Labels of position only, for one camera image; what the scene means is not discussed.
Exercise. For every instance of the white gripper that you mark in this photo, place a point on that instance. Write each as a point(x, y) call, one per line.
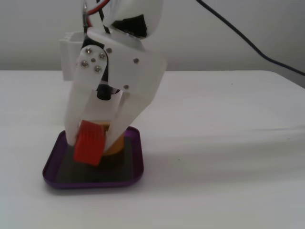
point(140, 71)

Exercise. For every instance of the red cube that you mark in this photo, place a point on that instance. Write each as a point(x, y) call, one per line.
point(89, 145)

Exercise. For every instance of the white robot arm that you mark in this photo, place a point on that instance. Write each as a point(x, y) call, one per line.
point(152, 12)

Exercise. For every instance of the orange tape roll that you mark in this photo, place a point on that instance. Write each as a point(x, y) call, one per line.
point(117, 148)

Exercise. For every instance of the white plastic container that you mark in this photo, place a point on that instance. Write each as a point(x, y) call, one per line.
point(69, 52)

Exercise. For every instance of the purple metal tray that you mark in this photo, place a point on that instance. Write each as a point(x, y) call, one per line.
point(133, 167)

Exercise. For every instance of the black pen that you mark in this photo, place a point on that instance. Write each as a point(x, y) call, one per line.
point(84, 22)

